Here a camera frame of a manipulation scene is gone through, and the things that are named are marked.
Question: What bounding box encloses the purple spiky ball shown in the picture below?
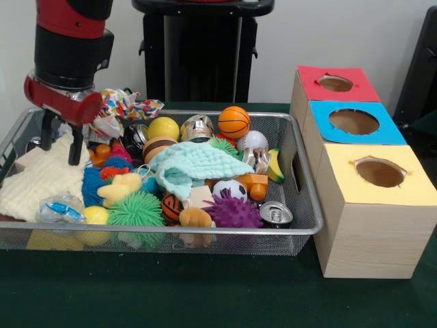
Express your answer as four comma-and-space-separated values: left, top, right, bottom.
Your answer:
203, 194, 264, 229

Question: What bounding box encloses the black stand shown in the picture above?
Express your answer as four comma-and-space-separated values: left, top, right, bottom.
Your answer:
392, 5, 437, 120

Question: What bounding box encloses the toy soccer ball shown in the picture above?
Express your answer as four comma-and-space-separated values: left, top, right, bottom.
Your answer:
212, 179, 249, 202

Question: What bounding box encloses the small clear plastic bottle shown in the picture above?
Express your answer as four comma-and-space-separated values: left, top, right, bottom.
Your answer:
35, 191, 87, 225

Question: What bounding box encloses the orange toy basketball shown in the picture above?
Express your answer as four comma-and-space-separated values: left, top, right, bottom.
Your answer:
217, 105, 251, 140

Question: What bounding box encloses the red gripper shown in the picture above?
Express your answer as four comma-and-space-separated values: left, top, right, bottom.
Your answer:
23, 70, 103, 167

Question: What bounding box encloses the dark green side-table cloth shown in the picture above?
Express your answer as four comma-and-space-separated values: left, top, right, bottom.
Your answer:
404, 111, 437, 137

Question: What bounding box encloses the wooden three-hole box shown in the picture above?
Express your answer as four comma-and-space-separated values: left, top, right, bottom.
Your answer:
288, 64, 437, 279

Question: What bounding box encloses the yellow plush duck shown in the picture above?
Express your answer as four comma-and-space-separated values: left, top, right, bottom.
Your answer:
97, 172, 143, 208

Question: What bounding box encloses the green koosh ball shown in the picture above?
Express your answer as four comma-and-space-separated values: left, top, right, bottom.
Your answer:
107, 191, 165, 227

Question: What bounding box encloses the mint green knitted cloth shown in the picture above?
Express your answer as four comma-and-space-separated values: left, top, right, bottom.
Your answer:
149, 141, 255, 201

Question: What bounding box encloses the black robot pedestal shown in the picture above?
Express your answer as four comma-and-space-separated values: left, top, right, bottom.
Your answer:
131, 0, 276, 103

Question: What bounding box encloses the colourful rope toy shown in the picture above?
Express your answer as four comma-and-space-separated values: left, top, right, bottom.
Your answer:
89, 87, 165, 141

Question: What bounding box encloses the white toy baseball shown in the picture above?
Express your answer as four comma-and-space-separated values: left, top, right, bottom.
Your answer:
236, 130, 270, 153

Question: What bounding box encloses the cream knitted cloth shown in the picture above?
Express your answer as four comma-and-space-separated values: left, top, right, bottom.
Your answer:
0, 131, 90, 222

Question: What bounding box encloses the silver mesh bin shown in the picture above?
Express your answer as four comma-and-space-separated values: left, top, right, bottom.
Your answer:
0, 105, 324, 259

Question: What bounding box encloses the silver drink can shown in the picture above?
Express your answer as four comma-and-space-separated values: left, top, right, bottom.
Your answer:
259, 200, 294, 229

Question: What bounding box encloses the dark green table cloth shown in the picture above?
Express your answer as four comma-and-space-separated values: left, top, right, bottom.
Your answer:
0, 99, 437, 328

